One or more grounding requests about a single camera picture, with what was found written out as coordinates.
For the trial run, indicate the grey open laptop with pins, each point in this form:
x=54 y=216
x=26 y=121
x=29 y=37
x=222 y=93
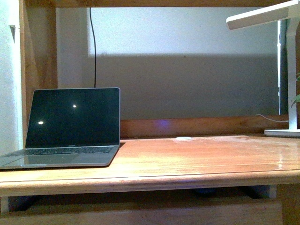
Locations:
x=70 y=128

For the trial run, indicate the pull-out keyboard tray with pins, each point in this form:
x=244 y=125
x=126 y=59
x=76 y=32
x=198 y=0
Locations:
x=240 y=212

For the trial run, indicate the white round sticker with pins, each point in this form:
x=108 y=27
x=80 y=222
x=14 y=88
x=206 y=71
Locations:
x=184 y=138

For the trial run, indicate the green plant leaves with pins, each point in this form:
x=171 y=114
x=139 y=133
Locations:
x=297 y=98

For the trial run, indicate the white desk lamp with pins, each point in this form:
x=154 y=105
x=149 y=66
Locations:
x=289 y=11

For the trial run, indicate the wooden desk hutch frame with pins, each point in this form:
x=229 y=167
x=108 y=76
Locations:
x=39 y=66

